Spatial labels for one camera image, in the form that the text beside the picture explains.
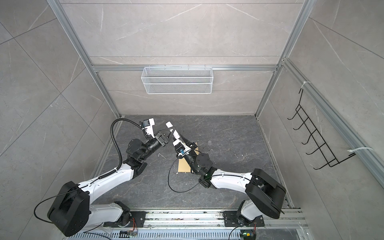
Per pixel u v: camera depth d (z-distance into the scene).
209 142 1.03
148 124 0.65
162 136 0.65
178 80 1.01
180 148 0.57
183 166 0.98
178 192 0.57
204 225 0.73
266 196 0.41
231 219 0.74
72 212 0.40
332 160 0.58
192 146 0.65
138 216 0.73
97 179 0.47
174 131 0.69
